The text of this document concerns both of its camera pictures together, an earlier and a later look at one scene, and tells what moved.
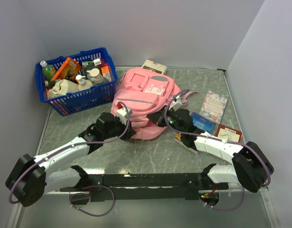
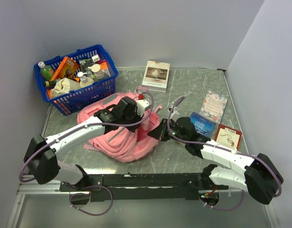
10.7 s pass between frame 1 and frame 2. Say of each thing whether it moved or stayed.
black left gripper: moved
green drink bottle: stayed
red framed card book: stayed
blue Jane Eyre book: stayed
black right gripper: moved
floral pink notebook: stayed
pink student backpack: moved
